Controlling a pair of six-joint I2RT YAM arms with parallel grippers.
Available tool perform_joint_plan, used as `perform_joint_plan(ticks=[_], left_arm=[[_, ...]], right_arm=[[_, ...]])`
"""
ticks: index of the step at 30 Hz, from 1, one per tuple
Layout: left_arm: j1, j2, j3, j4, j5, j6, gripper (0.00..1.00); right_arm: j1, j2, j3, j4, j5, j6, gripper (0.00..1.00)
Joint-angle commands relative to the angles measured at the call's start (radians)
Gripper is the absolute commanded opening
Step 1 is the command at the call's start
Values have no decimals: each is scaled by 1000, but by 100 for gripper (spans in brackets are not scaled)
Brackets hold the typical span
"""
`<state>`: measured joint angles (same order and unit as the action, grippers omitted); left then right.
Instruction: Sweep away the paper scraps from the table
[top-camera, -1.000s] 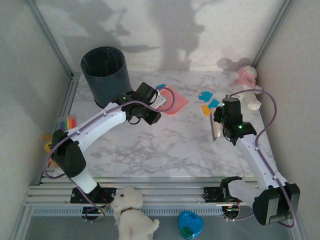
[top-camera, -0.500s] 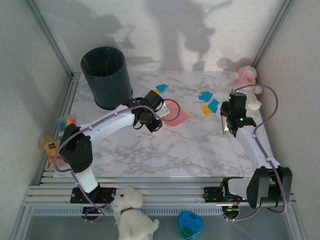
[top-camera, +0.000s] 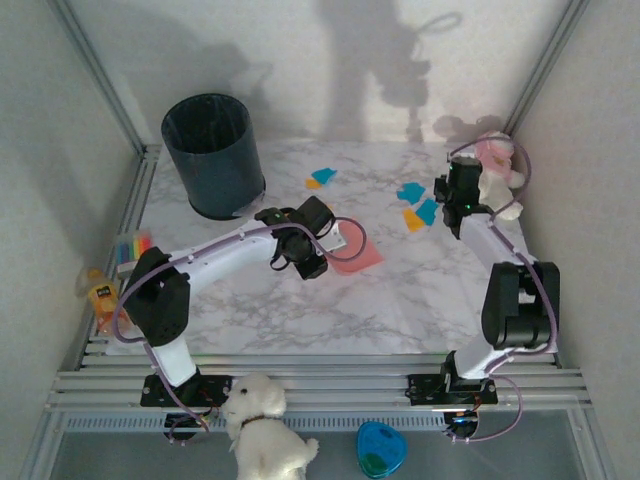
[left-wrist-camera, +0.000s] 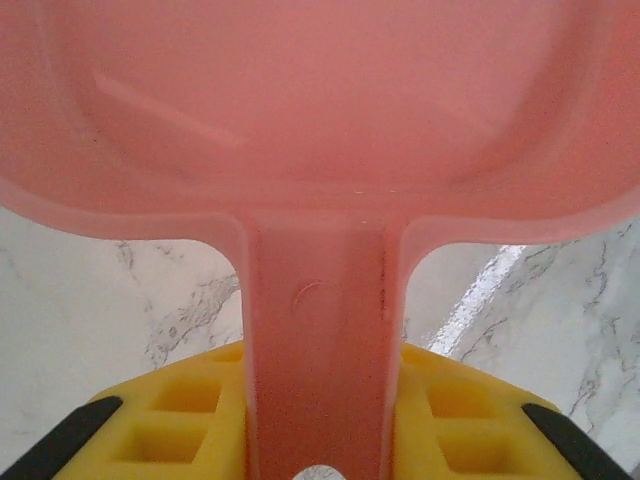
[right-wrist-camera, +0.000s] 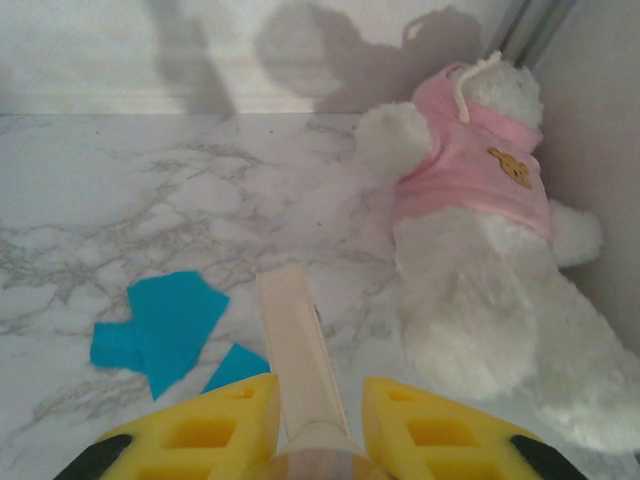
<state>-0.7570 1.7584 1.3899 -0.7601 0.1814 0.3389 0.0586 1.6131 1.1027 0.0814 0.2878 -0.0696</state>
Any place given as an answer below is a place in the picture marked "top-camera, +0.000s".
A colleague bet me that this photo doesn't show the white plush toy pink outfit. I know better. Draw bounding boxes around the white plush toy pink outfit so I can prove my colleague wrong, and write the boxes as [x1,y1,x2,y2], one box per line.
[472,130,527,222]

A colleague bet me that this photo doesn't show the blue heart-shaped box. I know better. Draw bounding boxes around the blue heart-shaped box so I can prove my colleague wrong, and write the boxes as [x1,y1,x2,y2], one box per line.
[356,420,409,480]

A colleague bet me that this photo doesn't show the aluminium side rail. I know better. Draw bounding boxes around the aluminium side rail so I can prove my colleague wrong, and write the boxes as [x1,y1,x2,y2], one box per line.
[74,144,162,371]

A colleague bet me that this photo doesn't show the pink plastic dustpan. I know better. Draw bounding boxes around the pink plastic dustpan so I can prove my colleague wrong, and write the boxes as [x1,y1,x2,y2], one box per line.
[329,218,385,275]

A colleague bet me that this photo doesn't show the grey slotted cable duct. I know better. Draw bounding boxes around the grey slotted cable duct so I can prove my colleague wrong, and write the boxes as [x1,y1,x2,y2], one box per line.
[62,414,447,434]

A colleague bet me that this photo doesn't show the dark round trash bin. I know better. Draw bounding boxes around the dark round trash bin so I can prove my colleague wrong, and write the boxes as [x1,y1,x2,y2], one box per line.
[160,92,267,221]

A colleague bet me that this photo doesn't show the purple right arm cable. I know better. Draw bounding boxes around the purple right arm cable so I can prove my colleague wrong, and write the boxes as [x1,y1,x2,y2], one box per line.
[447,139,559,446]

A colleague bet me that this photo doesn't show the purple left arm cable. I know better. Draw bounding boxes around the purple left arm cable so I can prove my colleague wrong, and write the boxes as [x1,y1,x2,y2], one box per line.
[113,216,369,447]

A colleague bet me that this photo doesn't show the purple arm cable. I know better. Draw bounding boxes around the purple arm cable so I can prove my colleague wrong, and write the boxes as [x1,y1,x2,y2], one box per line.
[447,139,559,446]
[113,216,369,447]

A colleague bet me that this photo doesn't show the colourful marker set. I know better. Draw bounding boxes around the colourful marker set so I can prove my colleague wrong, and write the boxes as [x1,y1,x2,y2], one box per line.
[114,228,154,277]

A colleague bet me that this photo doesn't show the aluminium corner post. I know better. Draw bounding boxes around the aluminium corner post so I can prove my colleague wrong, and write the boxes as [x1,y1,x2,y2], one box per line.
[502,0,596,136]
[45,0,151,159]

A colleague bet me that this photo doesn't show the white plush dog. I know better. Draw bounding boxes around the white plush dog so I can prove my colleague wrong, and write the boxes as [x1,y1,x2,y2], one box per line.
[222,372,320,480]

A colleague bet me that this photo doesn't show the aluminium frame rails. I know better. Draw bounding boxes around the aluminium frame rails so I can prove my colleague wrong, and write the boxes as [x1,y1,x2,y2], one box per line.
[45,352,594,417]

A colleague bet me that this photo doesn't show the black base electronics housing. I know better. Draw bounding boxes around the black base electronics housing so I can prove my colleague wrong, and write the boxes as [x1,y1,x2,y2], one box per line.
[442,410,481,446]
[163,412,211,447]

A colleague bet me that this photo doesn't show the orange juice bottle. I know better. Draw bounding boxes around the orange juice bottle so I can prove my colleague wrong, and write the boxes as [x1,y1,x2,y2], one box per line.
[77,267,129,336]

